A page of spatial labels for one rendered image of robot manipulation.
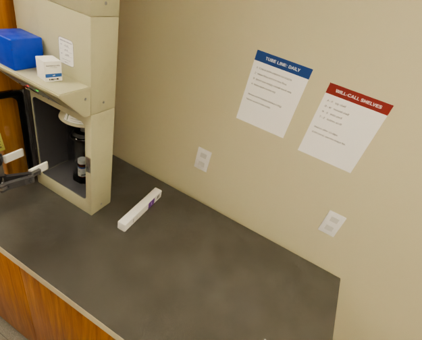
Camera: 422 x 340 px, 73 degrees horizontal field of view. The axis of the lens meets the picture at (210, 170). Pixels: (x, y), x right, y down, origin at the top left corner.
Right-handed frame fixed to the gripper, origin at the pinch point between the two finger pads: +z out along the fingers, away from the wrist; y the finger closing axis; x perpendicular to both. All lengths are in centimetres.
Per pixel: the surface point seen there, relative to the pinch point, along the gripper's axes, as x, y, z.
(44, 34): -39.4, 3.8, 13.0
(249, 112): -25, -57, 53
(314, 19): -62, -68, 52
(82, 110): -22.1, -14.8, 8.6
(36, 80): -29.2, -3.6, 2.6
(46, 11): -46.3, 2.0, 12.9
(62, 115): -11.8, 1.1, 15.5
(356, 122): -37, -94, 51
